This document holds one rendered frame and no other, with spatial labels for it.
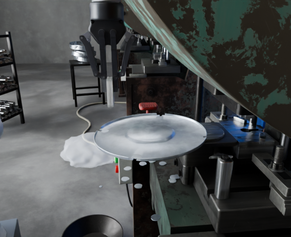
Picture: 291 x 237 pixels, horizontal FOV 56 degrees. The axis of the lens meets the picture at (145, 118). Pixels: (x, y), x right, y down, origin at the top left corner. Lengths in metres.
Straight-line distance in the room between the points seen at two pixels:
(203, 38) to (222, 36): 0.01
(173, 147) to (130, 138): 0.12
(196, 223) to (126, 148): 0.23
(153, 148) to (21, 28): 7.10
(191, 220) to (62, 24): 6.94
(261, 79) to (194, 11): 0.07
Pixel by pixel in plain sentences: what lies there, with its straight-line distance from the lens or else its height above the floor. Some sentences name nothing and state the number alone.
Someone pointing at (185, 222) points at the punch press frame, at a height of 0.65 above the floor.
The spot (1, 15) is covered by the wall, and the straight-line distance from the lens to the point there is 7.75.
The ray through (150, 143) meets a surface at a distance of 0.66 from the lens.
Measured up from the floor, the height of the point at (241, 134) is 0.78.
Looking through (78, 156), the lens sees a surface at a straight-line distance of 2.07.
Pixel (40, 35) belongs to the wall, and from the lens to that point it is 7.50.
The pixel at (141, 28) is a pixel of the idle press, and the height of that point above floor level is 1.00.
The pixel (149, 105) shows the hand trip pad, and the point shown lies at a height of 0.76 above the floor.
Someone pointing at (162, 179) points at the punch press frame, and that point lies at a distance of 0.78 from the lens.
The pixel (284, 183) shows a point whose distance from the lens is 0.63.
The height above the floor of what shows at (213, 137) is 0.79.
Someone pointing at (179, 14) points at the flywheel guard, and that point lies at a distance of 0.19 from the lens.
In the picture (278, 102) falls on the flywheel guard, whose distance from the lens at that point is 0.23.
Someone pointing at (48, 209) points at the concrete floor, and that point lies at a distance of 1.81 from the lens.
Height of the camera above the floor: 1.07
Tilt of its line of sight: 20 degrees down
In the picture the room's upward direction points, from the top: straight up
